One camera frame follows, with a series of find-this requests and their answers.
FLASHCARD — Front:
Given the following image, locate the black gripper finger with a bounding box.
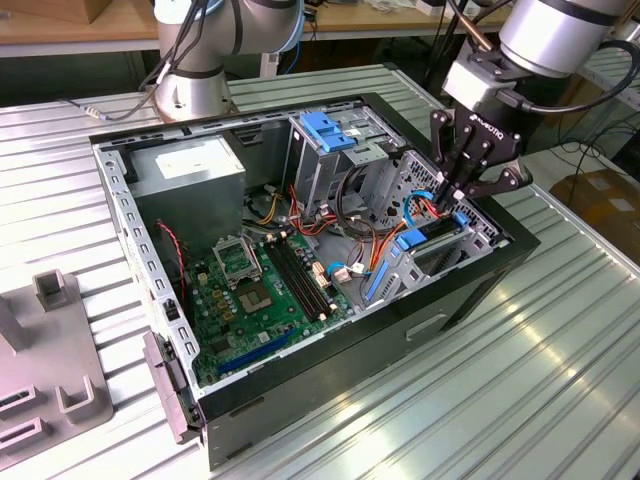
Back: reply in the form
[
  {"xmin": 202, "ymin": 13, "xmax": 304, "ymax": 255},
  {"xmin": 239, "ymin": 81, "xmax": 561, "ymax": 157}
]
[
  {"xmin": 449, "ymin": 155, "xmax": 532, "ymax": 201},
  {"xmin": 430, "ymin": 110, "xmax": 476, "ymax": 207}
]

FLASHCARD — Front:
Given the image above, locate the red orange power wire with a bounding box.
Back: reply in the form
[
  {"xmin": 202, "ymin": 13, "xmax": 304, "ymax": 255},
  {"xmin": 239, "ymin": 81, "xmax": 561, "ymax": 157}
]
[{"xmin": 374, "ymin": 192, "xmax": 454, "ymax": 271}]

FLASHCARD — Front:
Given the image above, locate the blue data wire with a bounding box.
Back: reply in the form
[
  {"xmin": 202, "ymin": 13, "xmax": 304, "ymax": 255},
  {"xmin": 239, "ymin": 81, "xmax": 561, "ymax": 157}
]
[{"xmin": 402, "ymin": 191, "xmax": 442, "ymax": 230}]

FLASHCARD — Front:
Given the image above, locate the hard disk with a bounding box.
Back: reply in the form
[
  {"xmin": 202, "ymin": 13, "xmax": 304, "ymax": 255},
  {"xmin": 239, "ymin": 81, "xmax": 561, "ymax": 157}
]
[{"xmin": 363, "ymin": 212, "xmax": 470, "ymax": 305}]

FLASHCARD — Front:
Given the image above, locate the metal disk bay cage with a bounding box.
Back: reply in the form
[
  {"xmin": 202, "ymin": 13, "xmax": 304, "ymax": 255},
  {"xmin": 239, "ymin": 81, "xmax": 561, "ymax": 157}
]
[{"xmin": 359, "ymin": 149, "xmax": 511, "ymax": 309}]

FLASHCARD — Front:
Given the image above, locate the cardboard box with white label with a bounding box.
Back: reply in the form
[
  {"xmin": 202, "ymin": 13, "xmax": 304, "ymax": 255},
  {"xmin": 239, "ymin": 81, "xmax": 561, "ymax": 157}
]
[{"xmin": 548, "ymin": 168, "xmax": 640, "ymax": 254}]

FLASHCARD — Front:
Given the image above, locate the blue plastic cage latch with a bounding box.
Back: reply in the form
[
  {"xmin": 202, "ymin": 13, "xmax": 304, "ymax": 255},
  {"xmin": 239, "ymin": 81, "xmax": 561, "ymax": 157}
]
[{"xmin": 301, "ymin": 112, "xmax": 357, "ymax": 155}]

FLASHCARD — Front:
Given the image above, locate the grey optical drive cage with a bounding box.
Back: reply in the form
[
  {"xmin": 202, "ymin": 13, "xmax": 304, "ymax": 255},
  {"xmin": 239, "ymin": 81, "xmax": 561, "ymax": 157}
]
[{"xmin": 287, "ymin": 107, "xmax": 406, "ymax": 224}]

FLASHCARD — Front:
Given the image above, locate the metal slat side table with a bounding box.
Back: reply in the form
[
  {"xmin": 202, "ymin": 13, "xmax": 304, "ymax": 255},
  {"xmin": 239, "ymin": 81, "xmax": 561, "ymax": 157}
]
[{"xmin": 569, "ymin": 47, "xmax": 640, "ymax": 114}]

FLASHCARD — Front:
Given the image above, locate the black RAM slot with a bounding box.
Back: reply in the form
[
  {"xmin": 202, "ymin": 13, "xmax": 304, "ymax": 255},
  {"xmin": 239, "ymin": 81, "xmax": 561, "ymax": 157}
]
[
  {"xmin": 277, "ymin": 230, "xmax": 339, "ymax": 314},
  {"xmin": 263, "ymin": 235, "xmax": 326, "ymax": 322}
]

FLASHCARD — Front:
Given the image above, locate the metal socket cover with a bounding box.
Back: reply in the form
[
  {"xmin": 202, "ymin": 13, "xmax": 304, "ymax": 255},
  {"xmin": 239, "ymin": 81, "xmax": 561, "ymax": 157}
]
[{"xmin": 213, "ymin": 233, "xmax": 263, "ymax": 290}]

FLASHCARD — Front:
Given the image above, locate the CPU socket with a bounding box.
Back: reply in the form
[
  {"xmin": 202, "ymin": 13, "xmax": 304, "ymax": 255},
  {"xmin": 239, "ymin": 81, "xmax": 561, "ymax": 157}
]
[{"xmin": 235, "ymin": 281, "xmax": 277, "ymax": 317}]

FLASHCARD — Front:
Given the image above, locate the green motherboard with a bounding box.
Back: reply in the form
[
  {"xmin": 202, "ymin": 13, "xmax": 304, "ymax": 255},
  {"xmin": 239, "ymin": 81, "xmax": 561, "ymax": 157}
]
[{"xmin": 187, "ymin": 227, "xmax": 359, "ymax": 389}]

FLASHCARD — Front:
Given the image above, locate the black PC case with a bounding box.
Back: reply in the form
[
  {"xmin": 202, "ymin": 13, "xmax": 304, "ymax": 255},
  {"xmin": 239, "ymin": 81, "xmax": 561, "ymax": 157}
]
[{"xmin": 88, "ymin": 92, "xmax": 544, "ymax": 472}]

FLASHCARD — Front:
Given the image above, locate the grey power supply unit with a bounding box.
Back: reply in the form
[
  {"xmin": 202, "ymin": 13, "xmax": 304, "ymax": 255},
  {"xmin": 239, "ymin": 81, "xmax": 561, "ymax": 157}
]
[{"xmin": 126, "ymin": 134, "xmax": 247, "ymax": 259}]

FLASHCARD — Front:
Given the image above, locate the blue expansion slot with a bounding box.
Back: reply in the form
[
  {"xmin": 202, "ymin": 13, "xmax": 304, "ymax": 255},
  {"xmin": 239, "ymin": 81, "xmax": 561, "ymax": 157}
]
[{"xmin": 215, "ymin": 327, "xmax": 297, "ymax": 377}]

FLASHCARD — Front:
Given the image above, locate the black case fan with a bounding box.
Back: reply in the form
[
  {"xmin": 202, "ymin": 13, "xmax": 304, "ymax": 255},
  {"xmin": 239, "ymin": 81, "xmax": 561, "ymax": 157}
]
[{"xmin": 153, "ymin": 218, "xmax": 197, "ymax": 329}]

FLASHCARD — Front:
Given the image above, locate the plain brown cardboard box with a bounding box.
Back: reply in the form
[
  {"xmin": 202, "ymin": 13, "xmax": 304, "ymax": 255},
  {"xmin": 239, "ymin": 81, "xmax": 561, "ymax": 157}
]
[{"xmin": 82, "ymin": 0, "xmax": 154, "ymax": 25}]

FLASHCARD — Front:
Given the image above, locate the wooden desk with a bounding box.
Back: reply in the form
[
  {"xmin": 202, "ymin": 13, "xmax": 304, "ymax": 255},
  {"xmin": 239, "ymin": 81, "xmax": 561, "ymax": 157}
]
[{"xmin": 0, "ymin": 0, "xmax": 511, "ymax": 96}]

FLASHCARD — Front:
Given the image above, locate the grey card retention latch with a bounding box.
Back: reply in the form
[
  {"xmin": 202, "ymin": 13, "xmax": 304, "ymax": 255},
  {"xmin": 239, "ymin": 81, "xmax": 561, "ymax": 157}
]
[{"xmin": 141, "ymin": 330, "xmax": 202, "ymax": 446}]

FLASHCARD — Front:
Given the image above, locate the grey parts rack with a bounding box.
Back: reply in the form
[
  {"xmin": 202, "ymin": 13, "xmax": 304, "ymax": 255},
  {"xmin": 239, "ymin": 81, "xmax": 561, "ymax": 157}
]
[{"xmin": 0, "ymin": 268, "xmax": 115, "ymax": 459}]

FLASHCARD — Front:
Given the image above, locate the black cable bundle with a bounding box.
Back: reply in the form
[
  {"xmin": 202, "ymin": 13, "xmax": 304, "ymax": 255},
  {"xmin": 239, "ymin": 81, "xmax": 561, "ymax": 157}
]
[{"xmin": 333, "ymin": 164, "xmax": 386, "ymax": 241}]

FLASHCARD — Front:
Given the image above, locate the orange red wire bundle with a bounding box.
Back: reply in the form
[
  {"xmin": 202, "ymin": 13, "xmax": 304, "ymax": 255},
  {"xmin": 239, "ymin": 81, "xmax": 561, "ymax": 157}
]
[{"xmin": 288, "ymin": 184, "xmax": 401, "ymax": 261}]

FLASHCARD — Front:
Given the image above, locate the blue wire with white plug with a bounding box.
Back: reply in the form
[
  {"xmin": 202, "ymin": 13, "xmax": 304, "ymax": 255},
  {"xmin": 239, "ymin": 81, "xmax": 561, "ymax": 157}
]
[{"xmin": 327, "ymin": 258, "xmax": 375, "ymax": 285}]

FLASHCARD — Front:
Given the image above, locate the yellow wire bundle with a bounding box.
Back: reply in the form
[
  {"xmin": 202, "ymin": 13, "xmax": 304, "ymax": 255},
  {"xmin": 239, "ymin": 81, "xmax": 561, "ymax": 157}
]
[{"xmin": 244, "ymin": 192, "xmax": 282, "ymax": 227}]

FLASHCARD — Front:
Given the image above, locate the locking lever wire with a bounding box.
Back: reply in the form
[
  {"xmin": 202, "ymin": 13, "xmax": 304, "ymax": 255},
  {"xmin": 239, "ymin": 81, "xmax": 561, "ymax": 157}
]
[{"xmin": 247, "ymin": 237, "xmax": 264, "ymax": 276}]

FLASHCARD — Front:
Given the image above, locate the red black fan wire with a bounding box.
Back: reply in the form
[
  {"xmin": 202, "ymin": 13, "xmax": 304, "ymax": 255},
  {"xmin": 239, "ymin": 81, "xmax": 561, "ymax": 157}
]
[{"xmin": 155, "ymin": 219, "xmax": 190, "ymax": 304}]

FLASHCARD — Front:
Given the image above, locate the black cable with metal plug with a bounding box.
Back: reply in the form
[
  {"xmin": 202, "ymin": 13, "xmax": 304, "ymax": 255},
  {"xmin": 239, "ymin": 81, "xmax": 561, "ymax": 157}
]
[{"xmin": 58, "ymin": 0, "xmax": 211, "ymax": 122}]

